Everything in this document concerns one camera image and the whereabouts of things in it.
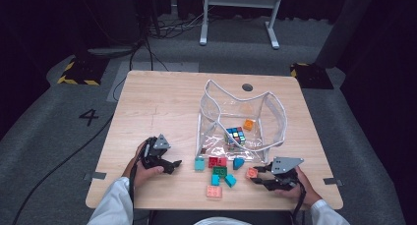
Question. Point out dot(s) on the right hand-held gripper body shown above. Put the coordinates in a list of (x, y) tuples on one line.
[(285, 164)]

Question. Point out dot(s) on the grey flat stand base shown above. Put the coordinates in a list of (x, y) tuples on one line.
[(109, 51)]

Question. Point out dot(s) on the black equipment tower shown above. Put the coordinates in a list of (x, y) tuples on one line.
[(144, 9)]

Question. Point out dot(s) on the pink building block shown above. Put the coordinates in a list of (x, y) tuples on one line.
[(214, 191)]

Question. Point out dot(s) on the grey slanted post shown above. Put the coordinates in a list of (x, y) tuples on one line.
[(344, 28)]

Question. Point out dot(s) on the grey tape piece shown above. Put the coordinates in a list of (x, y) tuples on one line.
[(96, 176), (332, 181)]

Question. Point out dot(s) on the person's left hand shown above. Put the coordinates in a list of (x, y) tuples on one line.
[(139, 176)]

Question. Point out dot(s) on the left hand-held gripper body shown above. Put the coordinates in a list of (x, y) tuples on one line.
[(160, 143)]

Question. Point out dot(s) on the black yellow striped base plate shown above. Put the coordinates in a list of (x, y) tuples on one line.
[(311, 76), (83, 71)]

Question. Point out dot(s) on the salmon building block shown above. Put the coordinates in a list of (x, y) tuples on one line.
[(251, 172)]

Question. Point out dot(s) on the colourful puzzle cube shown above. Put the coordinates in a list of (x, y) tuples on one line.
[(236, 135)]

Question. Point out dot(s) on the person's right hand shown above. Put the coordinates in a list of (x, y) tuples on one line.
[(311, 196)]

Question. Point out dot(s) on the dark blue sloped building block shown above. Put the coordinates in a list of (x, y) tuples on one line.
[(238, 163)]

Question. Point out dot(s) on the clear plastic bag white trim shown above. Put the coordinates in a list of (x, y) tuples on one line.
[(216, 146)]

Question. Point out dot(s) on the orange building block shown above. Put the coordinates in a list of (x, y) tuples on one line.
[(248, 124)]

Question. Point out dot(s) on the small red building block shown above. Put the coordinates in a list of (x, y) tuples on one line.
[(223, 161)]

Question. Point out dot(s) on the person's white clothed torso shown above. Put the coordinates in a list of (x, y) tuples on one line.
[(223, 222)]

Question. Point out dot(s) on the red square building block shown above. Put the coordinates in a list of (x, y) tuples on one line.
[(213, 161)]

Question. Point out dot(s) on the cyan building block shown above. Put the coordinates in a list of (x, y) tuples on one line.
[(230, 180), (215, 179)]

